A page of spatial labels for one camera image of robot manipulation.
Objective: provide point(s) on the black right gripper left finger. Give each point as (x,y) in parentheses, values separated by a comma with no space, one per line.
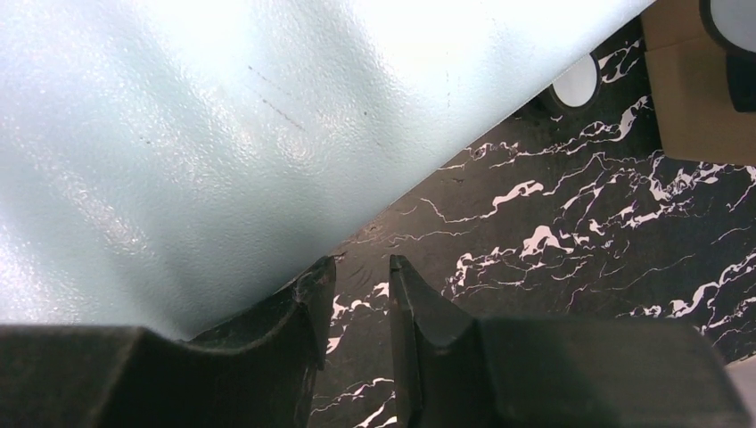
(257,369)

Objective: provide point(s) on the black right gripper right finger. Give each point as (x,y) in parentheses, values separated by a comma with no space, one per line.
(453,369)

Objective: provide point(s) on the light blue suitcase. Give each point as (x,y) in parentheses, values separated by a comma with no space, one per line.
(171,163)

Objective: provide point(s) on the tan plastic toolbox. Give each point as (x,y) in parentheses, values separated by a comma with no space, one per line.
(697,120)

